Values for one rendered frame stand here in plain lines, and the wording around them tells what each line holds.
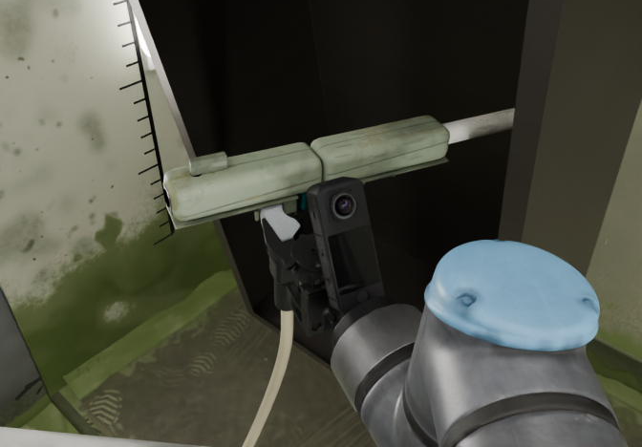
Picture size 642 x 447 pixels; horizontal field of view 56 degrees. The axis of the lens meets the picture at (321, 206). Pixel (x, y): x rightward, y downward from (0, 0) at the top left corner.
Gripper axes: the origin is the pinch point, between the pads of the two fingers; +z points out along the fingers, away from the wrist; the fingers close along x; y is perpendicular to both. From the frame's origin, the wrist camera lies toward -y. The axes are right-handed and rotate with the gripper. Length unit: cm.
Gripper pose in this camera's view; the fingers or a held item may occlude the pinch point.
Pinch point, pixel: (284, 189)
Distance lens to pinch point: 64.3
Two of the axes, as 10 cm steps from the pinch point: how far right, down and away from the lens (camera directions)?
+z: -4.3, -5.7, 7.0
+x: 9.0, -2.6, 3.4
